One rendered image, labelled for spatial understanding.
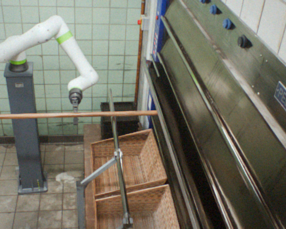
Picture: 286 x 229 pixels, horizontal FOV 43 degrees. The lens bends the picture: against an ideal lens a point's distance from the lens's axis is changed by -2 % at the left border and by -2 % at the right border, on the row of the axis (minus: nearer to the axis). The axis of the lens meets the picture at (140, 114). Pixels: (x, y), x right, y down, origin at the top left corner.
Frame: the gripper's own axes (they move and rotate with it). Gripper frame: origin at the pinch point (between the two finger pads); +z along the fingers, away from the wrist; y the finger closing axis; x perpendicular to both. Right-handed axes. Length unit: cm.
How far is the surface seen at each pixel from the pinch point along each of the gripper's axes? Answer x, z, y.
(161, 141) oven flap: -58, -1, 24
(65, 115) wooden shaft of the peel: 6.1, 1.6, -0.9
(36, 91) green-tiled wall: 39, -123, 56
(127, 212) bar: -24, 80, 1
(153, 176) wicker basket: -53, 8, 48
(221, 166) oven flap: -60, 90, -35
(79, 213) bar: -1, 39, 47
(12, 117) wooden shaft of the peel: 38.7, 1.7, -0.3
